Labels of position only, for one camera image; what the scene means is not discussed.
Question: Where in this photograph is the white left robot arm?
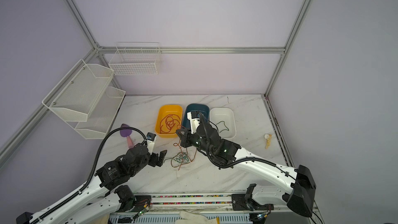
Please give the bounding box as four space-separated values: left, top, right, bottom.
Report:
16 127 167 224

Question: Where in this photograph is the cable bundle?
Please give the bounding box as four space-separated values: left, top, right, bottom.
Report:
164 139 197 171

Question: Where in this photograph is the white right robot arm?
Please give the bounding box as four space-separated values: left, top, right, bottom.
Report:
176 123 317 218

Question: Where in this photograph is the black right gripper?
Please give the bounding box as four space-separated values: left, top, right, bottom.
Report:
174 127 212 155

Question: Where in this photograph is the purple pink-handled spatula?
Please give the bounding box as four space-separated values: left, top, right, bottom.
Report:
120 123 135 149

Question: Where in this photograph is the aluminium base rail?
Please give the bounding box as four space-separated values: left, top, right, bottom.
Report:
62 192 321 224

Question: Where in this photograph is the white plastic bin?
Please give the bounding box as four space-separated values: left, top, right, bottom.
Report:
209 107 236 139

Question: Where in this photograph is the yellow plastic bin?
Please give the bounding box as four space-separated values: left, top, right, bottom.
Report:
155 104 183 138

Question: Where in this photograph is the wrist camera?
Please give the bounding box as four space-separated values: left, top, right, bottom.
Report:
187 111 200 134
144 132 157 154

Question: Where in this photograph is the teal plastic bin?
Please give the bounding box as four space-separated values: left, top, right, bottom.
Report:
181 103 210 129

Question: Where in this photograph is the red cable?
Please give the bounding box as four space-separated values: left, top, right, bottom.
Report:
159 113 182 135

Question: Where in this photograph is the white work glove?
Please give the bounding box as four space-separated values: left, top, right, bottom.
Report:
175 211 220 224

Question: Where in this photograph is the white wire wall basket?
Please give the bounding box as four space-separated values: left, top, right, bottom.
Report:
108 42 163 76

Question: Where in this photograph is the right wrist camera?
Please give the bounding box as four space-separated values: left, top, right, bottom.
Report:
187 111 200 134

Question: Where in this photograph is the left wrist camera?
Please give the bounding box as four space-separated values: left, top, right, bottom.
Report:
144 132 157 154

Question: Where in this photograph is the white mesh wall shelf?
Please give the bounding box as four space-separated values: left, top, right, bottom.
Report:
42 60 125 140

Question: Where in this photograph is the small white yellow toy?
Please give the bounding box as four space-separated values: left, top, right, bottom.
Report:
264 134 272 149

